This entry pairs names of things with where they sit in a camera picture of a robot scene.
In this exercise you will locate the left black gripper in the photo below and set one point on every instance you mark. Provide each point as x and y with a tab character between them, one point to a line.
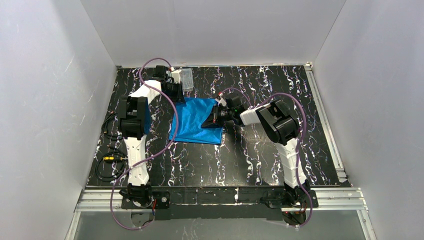
175	88

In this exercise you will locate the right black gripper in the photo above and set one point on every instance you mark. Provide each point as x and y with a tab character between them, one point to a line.
217	113

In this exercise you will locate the blue cloth napkin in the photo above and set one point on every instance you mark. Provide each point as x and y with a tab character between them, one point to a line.
186	123

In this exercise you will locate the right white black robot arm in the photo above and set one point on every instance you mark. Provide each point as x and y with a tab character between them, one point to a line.
280	127

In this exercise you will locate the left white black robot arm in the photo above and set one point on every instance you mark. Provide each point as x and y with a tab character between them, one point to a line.
134	118

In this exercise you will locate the clear plastic compartment box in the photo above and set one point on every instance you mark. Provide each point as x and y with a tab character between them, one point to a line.
187	79

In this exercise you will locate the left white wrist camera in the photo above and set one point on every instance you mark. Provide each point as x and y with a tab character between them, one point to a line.
177	76

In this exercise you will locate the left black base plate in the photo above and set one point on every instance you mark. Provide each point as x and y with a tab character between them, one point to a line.
145	200

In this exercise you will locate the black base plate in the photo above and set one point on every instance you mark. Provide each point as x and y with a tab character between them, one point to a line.
291	200
145	200

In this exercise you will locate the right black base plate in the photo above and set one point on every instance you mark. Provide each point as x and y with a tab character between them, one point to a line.
291	200

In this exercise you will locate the right aluminium rail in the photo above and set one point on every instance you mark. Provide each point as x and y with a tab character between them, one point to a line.
334	151

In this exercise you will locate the aluminium rail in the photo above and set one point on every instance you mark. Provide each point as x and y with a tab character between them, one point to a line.
323	199
334	151

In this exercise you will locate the front aluminium rail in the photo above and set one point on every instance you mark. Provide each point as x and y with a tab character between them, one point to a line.
323	199

